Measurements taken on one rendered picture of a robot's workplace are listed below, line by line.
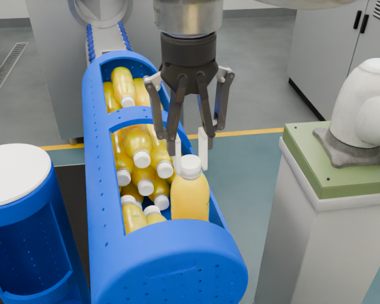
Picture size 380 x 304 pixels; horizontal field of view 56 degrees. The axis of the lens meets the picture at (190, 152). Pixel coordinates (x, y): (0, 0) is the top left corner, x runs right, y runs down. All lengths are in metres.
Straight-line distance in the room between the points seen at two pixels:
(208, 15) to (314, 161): 0.72
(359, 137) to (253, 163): 1.75
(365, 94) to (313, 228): 0.41
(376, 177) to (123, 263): 0.75
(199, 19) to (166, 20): 0.04
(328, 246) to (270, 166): 1.58
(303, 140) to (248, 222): 1.23
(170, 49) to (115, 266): 0.34
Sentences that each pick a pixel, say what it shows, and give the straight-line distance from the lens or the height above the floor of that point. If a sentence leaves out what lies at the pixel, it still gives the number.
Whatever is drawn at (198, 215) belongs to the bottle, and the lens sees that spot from 0.65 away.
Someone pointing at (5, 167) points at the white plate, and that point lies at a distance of 1.16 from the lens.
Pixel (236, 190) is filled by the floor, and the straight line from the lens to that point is 2.51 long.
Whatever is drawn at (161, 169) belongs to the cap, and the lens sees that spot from 0.89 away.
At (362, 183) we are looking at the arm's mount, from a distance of 1.08.
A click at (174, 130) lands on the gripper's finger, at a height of 1.39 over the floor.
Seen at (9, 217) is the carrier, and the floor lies 0.98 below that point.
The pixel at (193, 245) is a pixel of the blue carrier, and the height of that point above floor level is 1.23.
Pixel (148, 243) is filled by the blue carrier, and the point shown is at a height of 1.23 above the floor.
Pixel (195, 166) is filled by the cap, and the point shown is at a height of 1.31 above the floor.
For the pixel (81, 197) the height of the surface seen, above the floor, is 0.15.
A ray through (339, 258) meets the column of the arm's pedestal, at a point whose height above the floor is 0.72.
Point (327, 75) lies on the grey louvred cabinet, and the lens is 3.20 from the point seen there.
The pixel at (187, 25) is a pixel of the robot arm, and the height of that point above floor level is 1.55.
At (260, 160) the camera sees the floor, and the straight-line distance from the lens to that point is 2.80.
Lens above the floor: 1.69
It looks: 37 degrees down
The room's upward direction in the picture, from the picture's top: straight up
